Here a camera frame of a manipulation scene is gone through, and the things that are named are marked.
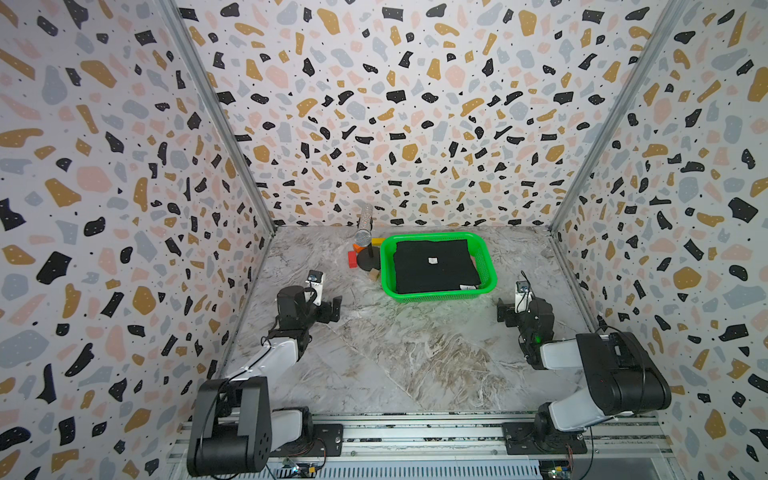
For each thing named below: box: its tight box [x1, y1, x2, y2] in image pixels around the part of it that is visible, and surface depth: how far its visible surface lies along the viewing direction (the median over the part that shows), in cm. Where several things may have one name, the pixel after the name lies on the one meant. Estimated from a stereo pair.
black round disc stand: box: [358, 242, 381, 271], surface depth 111 cm
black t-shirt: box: [393, 239, 482, 294], surface depth 106 cm
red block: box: [347, 251, 358, 269], surface depth 111 cm
